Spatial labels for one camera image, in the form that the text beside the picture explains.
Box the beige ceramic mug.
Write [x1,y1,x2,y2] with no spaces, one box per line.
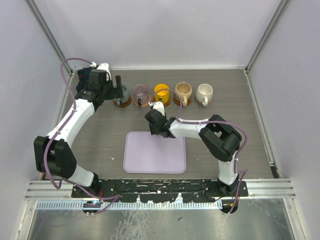
[174,82,192,107]

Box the white slotted cable duct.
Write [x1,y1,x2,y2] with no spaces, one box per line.
[36,200,223,211]

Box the aluminium front rail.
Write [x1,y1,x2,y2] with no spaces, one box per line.
[24,178,296,200]

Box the grey ceramic mug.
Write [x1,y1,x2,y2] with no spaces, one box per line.
[114,85,130,104]

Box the brown wooden round coaster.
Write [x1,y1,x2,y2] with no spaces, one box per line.
[173,97,192,106]

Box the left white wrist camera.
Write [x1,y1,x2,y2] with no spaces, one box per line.
[90,62,112,81]

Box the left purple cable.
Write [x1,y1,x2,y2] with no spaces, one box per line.
[43,57,123,215]

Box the dark brown wooden coaster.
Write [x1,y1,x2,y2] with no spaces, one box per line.
[152,97,172,107]

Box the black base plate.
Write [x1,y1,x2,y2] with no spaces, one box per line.
[88,179,249,203]

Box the lavender plastic tray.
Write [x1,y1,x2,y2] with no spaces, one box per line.
[123,131,187,174]

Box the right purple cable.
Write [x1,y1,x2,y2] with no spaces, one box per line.
[149,88,249,215]

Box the purple glass mug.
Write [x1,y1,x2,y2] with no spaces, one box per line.
[132,83,150,97]

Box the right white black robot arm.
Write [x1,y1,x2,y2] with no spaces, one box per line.
[144,109,242,197]

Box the yellow mug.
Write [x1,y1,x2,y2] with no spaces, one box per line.
[153,83,171,104]

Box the purple cable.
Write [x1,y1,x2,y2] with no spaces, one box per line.
[43,57,123,215]
[149,88,249,215]

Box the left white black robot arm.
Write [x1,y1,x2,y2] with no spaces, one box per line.
[33,68,124,198]

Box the dark blue folded cloth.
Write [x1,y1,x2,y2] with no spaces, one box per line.
[76,67,93,92]

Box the white ceramic mug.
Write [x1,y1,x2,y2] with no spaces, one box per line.
[195,83,214,107]

